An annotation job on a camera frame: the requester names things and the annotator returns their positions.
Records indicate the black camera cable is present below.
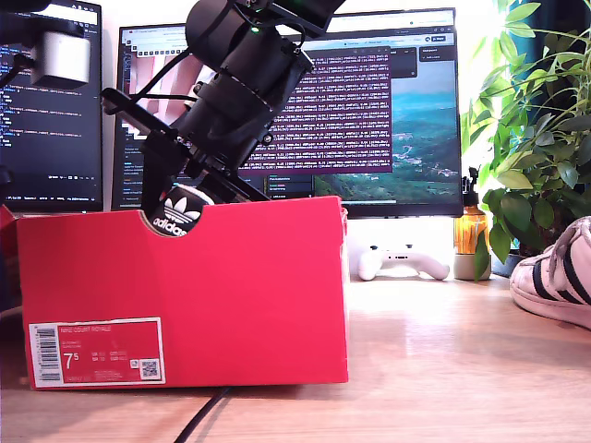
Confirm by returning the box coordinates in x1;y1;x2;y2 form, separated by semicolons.
0;53;36;91

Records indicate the small white pot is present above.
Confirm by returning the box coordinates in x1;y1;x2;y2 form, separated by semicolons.
453;252;492;282

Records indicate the amber pump bottle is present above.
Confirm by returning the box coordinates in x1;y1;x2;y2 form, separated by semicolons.
453;166;490;256

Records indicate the wide black computer monitor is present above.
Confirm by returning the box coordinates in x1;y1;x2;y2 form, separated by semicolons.
110;6;464;219

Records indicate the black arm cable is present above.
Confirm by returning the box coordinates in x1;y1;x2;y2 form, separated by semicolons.
130;48;204;103

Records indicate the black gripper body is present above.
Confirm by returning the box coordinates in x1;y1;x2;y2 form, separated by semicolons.
100;68;274;202

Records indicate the white black-striped sneaker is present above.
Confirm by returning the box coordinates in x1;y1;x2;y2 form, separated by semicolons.
509;216;591;331
151;183;217;240

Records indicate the black rectangular planter tray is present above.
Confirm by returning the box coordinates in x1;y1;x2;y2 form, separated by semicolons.
490;251;525;279

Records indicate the white game controller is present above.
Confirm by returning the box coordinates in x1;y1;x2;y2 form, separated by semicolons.
358;244;452;281

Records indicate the black table cable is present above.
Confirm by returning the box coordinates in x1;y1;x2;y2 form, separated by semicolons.
173;387;232;443

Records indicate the dark teal curtain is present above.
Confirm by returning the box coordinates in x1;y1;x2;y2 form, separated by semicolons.
507;0;591;66

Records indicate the green leafy houseplant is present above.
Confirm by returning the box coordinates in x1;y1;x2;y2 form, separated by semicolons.
461;0;591;283

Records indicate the red cardboard shoebox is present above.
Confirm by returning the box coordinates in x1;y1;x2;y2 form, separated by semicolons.
0;196;351;392

